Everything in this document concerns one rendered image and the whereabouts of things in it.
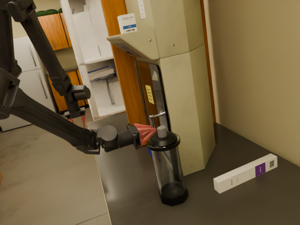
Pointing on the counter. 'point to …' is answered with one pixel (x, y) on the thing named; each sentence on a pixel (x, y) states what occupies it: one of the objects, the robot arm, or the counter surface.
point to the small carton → (127, 23)
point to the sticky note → (149, 94)
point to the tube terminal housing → (182, 74)
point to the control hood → (139, 43)
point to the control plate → (127, 49)
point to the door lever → (154, 118)
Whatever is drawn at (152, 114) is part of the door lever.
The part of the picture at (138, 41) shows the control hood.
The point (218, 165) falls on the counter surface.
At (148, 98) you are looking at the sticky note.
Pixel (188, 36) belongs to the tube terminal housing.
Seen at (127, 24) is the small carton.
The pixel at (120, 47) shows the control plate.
